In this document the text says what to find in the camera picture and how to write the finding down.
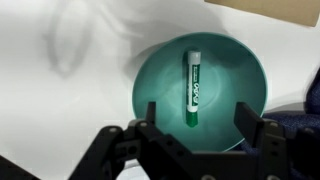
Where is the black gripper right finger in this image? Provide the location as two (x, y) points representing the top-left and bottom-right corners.
(234, 102), (320, 180)

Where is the teal bowl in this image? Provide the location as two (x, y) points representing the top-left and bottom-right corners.
(132, 33), (268, 151)

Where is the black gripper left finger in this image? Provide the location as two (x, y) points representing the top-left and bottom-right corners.
(68, 102), (194, 180)

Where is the dark blue cloth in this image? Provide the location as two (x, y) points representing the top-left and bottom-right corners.
(242, 69), (320, 180)

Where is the green white marker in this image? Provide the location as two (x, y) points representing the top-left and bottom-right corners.
(186, 51), (201, 127)

